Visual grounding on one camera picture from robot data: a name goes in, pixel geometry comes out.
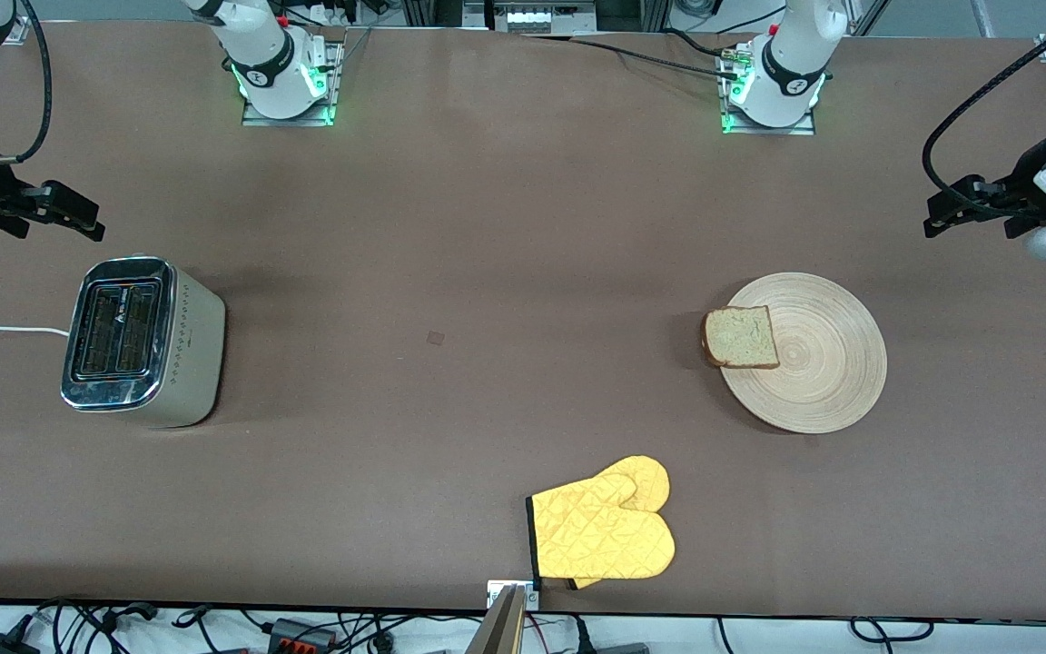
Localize round wooden plate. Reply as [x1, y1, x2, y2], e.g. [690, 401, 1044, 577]
[719, 272, 888, 435]

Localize brown bread slice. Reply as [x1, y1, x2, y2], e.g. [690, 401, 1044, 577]
[701, 305, 781, 371]

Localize silver two-slot toaster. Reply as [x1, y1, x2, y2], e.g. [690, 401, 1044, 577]
[60, 256, 227, 429]

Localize black box with orange connectors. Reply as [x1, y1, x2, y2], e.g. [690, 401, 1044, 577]
[269, 618, 340, 651]

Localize white power strip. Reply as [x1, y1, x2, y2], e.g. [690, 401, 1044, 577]
[485, 0, 598, 35]

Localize yellow quilted oven mitt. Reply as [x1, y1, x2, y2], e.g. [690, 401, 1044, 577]
[526, 455, 676, 590]

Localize metal table edge clamp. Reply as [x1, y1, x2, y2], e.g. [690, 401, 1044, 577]
[487, 580, 541, 610]

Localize aluminium beam at table edge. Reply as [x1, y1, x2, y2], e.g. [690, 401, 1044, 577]
[464, 586, 528, 654]

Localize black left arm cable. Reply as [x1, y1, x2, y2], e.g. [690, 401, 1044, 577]
[922, 0, 1046, 219]

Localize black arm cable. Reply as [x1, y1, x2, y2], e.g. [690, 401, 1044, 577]
[0, 0, 54, 167]
[922, 0, 1046, 219]

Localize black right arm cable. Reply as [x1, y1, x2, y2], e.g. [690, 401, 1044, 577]
[0, 0, 54, 167]

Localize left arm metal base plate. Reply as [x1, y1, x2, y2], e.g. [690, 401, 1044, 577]
[720, 44, 817, 137]

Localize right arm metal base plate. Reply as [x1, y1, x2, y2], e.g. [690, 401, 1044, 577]
[242, 36, 343, 128]

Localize thick black table cable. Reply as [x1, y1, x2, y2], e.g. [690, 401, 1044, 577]
[663, 27, 731, 61]

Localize thin black table cable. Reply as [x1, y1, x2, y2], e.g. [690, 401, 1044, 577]
[523, 34, 735, 79]

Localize black looped floor cable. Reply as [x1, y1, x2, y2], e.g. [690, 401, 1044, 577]
[850, 617, 934, 645]

